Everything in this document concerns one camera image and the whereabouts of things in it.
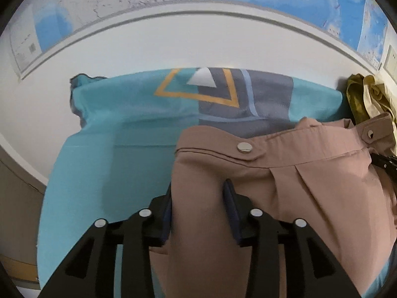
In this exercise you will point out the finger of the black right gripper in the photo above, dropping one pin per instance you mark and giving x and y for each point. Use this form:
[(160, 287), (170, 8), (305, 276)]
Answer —
[(388, 163)]

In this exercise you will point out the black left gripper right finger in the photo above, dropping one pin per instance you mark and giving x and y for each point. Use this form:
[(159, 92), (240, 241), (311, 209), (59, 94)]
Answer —
[(287, 259)]

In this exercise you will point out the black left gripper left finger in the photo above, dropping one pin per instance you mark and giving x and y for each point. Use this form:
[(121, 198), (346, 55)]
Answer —
[(90, 267)]

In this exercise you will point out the pink jacket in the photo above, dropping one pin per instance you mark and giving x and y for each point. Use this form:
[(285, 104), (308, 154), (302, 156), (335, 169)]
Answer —
[(320, 172)]

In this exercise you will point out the cream yellow jacket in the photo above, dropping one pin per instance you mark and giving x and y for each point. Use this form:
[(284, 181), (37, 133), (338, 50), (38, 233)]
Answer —
[(369, 97)]

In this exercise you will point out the grey brown door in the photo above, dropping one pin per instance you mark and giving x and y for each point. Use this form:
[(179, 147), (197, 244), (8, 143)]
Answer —
[(21, 202)]

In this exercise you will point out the teal grey bed sheet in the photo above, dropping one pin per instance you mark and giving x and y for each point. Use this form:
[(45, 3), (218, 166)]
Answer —
[(123, 156)]

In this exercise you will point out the white wall socket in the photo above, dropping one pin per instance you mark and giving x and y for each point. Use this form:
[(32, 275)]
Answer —
[(390, 64)]

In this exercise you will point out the colourful wall map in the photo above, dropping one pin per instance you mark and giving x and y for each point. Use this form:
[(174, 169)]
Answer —
[(39, 29)]

